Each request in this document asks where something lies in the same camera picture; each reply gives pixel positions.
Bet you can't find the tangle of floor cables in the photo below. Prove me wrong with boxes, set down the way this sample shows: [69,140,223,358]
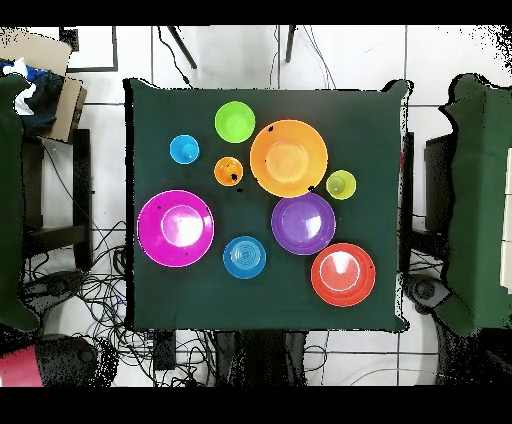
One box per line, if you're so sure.
[19,219,217,387]

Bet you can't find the blue and white clothes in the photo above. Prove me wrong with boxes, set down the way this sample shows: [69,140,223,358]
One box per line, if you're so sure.
[0,56,65,137]

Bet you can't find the small blue plastic bowl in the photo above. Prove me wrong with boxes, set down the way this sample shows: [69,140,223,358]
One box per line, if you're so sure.
[222,234,268,280]

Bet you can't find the black wooden stool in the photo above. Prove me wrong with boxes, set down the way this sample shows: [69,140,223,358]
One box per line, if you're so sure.
[21,127,93,273]

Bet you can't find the green cloth covered table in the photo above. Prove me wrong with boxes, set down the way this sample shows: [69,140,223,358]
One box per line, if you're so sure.
[437,73,512,337]
[0,73,41,333]

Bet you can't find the purple plastic bowl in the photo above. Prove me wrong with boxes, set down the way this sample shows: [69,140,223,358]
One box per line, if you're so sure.
[270,192,337,257]

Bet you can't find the large orange plastic bowl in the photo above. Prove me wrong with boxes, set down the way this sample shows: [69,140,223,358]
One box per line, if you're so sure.
[249,118,330,199]

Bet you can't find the pale yellow-green plastic cup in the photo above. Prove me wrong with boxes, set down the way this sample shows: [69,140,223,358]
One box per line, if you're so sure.
[324,169,358,201]

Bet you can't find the brown cardboard box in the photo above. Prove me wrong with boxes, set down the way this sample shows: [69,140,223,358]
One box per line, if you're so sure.
[0,29,88,144]

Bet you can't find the red plastic bowl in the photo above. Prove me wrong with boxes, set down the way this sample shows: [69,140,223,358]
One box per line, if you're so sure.
[310,242,377,308]

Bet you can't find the black power strip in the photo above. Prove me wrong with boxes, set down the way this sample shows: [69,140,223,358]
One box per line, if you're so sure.
[153,330,177,371]

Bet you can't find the blue plastic cup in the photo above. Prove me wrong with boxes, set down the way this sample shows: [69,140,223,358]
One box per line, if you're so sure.
[168,134,201,166]

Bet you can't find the black tripod leg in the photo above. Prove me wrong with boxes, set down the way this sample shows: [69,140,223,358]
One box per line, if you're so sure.
[167,25,199,70]
[284,25,298,64]

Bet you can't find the dark green table cloth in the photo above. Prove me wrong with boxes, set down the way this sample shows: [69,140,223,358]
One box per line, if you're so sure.
[123,77,413,333]

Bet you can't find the large pink plastic bowl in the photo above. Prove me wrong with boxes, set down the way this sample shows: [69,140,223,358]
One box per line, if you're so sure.
[136,188,216,269]

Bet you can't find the black cable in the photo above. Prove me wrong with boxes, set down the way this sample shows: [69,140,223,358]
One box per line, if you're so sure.
[157,25,194,88]

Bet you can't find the black metal frame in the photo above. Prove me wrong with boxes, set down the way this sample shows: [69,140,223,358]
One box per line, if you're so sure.
[58,25,120,74]

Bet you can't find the orange plastic cup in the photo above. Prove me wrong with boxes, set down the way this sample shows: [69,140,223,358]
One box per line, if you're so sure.
[212,156,245,188]

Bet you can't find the small green plastic bowl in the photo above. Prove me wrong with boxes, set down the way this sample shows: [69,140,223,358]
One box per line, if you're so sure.
[214,100,257,144]

